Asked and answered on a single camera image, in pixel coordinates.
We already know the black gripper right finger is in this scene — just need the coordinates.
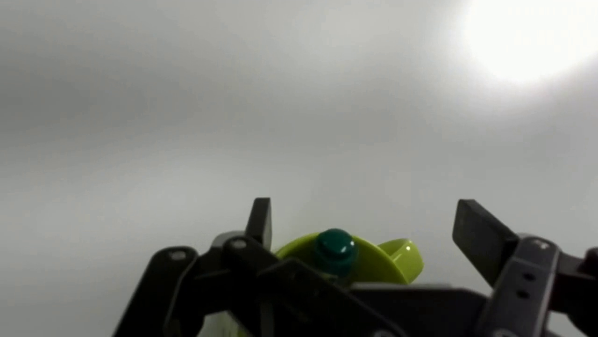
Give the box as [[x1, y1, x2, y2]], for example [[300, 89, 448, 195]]
[[450, 199, 598, 337]]

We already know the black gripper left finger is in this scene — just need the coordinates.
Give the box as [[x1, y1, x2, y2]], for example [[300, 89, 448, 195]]
[[109, 197, 408, 337]]

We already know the green capped marker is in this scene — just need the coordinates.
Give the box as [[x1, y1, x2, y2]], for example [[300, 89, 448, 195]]
[[311, 227, 360, 282]]

